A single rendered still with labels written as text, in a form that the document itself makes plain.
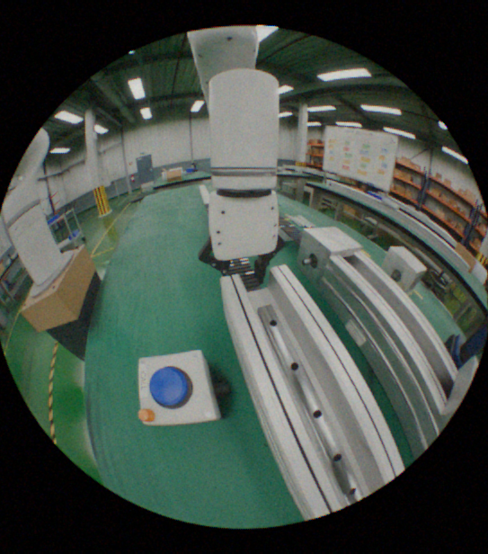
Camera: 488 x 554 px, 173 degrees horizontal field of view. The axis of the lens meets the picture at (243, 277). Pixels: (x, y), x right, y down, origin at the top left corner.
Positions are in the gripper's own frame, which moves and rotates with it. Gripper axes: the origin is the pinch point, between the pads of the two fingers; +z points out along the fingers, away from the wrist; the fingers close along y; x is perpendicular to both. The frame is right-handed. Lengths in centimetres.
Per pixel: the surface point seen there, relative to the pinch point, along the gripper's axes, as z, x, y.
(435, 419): -4.0, 38.2, -14.0
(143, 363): -2.9, 14.4, 16.2
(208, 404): -2.9, 19.7, 9.5
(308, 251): -2.7, -0.4, -14.0
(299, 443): -5.3, 25.8, 3.4
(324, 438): -2.6, 27.4, 0.3
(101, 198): 15, -545, 343
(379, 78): -370, -241, -443
